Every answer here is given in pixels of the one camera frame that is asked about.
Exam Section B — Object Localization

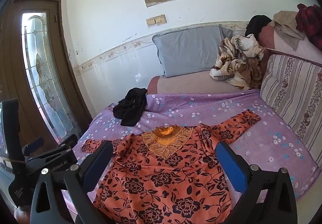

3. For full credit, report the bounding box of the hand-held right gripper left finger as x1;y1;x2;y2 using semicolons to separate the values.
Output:
30;140;114;224

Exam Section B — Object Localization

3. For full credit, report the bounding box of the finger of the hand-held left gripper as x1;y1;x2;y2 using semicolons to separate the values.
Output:
22;137;45;156
52;134;78;151

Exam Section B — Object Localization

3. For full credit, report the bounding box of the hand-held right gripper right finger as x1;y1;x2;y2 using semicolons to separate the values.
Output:
216;140;298;224

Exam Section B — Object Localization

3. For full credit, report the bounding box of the orange black floral shirt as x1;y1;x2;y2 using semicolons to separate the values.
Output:
81;109;261;224

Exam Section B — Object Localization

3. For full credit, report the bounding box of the purple floral bedsheet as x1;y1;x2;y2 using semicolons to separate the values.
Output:
60;89;319;224

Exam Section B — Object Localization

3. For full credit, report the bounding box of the black cloth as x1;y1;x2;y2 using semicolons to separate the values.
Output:
112;87;148;126

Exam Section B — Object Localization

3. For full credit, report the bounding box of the wooden door with patterned glass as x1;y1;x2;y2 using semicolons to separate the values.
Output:
0;0;92;149

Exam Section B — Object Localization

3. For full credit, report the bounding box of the pink brown mattress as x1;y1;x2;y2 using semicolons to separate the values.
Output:
147;69;261;95

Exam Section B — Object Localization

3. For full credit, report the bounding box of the striped floral cushion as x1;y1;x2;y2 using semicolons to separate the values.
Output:
260;53;322;149

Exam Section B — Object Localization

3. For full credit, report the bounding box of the cream brown floral blanket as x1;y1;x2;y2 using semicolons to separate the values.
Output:
210;34;264;90

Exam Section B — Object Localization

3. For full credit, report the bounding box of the grey pillow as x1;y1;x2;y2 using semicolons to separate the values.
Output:
152;25;233;78

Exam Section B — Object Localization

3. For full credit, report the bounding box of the pink sofa backrest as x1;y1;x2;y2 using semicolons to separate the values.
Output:
258;24;322;68

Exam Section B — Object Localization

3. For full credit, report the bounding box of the black garment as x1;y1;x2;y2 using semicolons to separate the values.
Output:
245;15;273;38

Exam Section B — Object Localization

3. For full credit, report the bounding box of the beige cloth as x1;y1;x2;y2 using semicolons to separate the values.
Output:
270;10;306;51

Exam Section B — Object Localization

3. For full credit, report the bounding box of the red plaid garment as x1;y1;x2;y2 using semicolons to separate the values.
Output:
295;3;322;51

